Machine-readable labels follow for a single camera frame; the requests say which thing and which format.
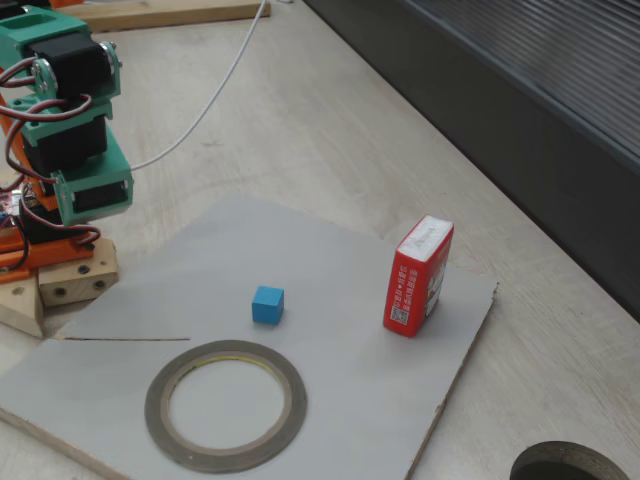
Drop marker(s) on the wooden base block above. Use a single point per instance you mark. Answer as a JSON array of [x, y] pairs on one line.
[[75, 280]]

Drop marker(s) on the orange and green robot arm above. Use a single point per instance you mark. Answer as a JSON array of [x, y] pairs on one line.
[[65, 65]]

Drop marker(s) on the white work board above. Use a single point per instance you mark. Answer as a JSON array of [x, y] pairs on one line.
[[325, 380]]

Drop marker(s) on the flat wooden plank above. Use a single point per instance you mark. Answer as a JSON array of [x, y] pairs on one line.
[[175, 15]]

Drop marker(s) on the glass desk partition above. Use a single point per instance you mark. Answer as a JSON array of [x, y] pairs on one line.
[[500, 150]]

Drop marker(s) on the blue cube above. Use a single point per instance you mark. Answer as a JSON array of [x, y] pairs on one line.
[[267, 306]]

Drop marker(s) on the wooden base plank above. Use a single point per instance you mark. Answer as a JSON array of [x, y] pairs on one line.
[[20, 310]]

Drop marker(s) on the red tissue box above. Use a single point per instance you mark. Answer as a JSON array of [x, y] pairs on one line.
[[417, 285]]

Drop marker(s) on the red circuit board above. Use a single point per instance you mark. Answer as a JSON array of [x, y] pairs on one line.
[[7, 210]]

